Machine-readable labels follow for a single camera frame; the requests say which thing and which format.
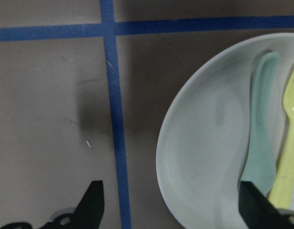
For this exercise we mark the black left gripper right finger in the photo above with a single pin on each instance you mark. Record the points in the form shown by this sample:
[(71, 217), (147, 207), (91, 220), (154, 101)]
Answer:
[(258, 213)]

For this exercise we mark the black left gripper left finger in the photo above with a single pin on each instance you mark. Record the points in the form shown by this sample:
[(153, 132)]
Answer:
[(87, 215)]

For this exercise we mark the yellow plastic fork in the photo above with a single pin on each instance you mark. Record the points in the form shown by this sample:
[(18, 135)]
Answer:
[(281, 192)]

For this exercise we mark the white round plate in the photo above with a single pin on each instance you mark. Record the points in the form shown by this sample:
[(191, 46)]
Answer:
[(203, 140)]

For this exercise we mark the teal plastic spoon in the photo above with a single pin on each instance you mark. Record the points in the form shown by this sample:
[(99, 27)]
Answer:
[(260, 165)]

